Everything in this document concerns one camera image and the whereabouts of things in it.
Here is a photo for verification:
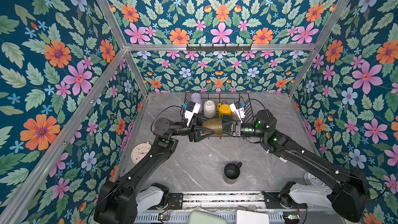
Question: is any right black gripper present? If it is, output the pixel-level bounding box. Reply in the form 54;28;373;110
217;121;268;141

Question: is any olive tinted glass cup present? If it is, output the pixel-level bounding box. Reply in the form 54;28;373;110
202;118;223;136

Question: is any black wire dish rack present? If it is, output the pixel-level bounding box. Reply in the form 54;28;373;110
181;92;256;139

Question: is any yellow mug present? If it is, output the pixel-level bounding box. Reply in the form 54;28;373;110
217;103;232;118

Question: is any white fluted mug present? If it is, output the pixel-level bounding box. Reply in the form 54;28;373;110
204;100;216;119

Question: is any lilac plastic cup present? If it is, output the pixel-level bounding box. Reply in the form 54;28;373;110
191;93;203;113

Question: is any black mug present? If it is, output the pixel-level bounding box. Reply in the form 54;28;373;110
223;162;242;185

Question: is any cream mug green handle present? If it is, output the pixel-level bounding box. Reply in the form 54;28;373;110
221;114;231;123

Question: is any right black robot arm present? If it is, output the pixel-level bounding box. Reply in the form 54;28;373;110
221;110;370;223

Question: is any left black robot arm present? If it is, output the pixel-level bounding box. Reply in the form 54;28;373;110
93;118;213;224

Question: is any cream plate at left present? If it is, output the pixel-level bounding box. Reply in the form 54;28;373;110
131;143;151;164

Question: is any white analog clock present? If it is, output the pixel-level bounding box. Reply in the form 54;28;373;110
304;172;324;187

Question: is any pale green tray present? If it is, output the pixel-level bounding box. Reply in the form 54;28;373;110
187;211;227;224

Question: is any white box front edge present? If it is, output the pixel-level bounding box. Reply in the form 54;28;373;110
236;210;270;224

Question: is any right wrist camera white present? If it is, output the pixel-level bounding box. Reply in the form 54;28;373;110
229;103;246;123

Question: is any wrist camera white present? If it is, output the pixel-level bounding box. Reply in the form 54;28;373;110
229;103;246;123
183;101;201;127

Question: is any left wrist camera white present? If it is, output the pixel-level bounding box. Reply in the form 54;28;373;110
183;101;201;127

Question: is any aluminium front rail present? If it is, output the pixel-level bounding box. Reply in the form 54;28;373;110
96;190;352;212

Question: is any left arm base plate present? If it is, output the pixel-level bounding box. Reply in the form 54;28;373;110
146;192;184;211

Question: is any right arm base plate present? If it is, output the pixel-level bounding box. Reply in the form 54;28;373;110
261;191;307;209

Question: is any black wall hook rail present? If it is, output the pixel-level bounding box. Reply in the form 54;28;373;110
186;44;252;52

